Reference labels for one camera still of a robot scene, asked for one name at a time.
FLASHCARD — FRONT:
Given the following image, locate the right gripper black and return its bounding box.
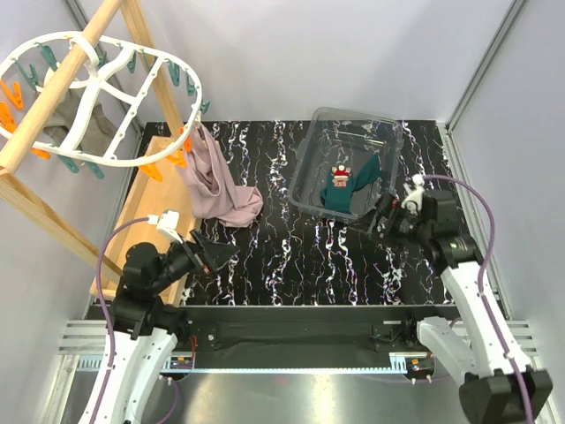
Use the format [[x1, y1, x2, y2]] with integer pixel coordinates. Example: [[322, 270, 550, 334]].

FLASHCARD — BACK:
[[348, 193, 431, 253]]

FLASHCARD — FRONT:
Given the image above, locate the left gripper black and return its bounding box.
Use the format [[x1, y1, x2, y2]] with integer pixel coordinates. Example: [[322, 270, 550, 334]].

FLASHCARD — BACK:
[[151, 228, 239, 293]]

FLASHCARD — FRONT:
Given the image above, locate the green sock with reindeer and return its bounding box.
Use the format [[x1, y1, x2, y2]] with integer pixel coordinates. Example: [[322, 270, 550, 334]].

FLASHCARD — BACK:
[[320, 164, 357, 214]]

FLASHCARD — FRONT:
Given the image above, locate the orange clothespin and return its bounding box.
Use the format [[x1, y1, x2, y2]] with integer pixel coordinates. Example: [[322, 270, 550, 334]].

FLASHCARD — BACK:
[[167, 149, 187, 168], [139, 163, 162, 182]]

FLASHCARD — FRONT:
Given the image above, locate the plain green sock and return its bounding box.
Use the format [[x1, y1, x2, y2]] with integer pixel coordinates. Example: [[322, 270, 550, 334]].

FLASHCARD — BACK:
[[353, 153, 381, 192]]

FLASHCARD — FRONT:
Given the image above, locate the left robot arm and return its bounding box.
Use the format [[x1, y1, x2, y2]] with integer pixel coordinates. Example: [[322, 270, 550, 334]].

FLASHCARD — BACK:
[[79, 231, 239, 423]]

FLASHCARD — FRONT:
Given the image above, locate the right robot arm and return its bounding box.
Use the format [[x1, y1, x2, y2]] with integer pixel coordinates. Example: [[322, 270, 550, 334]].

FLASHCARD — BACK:
[[359, 190, 553, 423]]

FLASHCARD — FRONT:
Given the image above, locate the white round clip hanger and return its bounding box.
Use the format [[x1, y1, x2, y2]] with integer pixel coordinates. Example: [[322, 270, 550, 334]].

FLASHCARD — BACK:
[[1, 31, 209, 168]]

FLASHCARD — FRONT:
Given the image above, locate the clear plastic bin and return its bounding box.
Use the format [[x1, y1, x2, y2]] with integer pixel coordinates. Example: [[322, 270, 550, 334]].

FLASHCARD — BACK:
[[289, 108, 403, 223]]

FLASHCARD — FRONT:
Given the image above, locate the pink cloth garment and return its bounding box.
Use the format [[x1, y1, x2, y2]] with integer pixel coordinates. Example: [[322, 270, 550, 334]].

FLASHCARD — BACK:
[[177, 125, 263, 228]]

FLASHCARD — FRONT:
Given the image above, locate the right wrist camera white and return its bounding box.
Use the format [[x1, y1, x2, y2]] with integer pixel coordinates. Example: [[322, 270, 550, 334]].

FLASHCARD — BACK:
[[401, 174, 425, 216]]

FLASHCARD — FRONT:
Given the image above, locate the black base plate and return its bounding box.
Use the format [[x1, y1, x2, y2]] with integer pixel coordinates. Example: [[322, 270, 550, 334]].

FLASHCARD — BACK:
[[184, 305, 458, 369]]

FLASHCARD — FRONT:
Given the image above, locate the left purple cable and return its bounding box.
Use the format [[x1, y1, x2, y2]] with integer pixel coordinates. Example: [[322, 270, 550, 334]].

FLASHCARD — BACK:
[[90, 216, 154, 424]]

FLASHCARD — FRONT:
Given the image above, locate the aluminium rail frame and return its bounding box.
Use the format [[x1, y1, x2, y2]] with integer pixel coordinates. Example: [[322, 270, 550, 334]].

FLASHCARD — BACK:
[[56, 320, 542, 376]]

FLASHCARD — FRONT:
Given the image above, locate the wooden drying rack frame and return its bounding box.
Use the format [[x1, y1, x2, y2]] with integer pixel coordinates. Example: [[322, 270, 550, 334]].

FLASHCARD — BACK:
[[1, 1, 195, 281]]

